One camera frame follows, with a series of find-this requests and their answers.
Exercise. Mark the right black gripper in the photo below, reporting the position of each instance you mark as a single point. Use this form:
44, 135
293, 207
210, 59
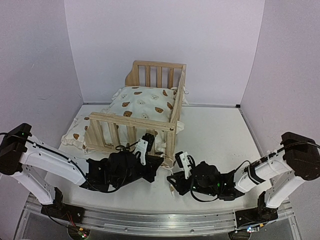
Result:
180, 177

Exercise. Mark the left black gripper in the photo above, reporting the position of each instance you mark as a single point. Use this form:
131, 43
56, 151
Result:
152, 167

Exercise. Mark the bear print cushion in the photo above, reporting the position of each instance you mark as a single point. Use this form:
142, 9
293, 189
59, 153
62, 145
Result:
147, 103

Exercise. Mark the wooden pet bed frame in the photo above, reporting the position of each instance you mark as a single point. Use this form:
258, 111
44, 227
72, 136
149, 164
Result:
102, 135

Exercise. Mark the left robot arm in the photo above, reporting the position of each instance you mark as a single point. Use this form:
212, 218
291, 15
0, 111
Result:
21, 152

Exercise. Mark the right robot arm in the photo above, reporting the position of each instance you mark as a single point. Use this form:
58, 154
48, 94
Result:
296, 162

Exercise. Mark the small bear print pillow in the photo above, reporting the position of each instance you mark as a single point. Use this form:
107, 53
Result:
75, 136

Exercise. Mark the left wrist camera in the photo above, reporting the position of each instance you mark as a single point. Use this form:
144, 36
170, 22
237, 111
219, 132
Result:
143, 146

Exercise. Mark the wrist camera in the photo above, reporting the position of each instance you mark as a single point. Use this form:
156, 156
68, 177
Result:
184, 162
143, 146

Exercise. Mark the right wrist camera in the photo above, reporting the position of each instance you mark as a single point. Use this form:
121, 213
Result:
184, 162

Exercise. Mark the aluminium front rail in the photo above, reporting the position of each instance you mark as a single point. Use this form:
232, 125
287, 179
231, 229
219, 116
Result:
147, 210

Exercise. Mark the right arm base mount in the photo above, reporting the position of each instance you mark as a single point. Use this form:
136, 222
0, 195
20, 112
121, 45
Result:
253, 217

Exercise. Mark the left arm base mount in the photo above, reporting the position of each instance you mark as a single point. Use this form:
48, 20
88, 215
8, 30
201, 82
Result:
61, 211

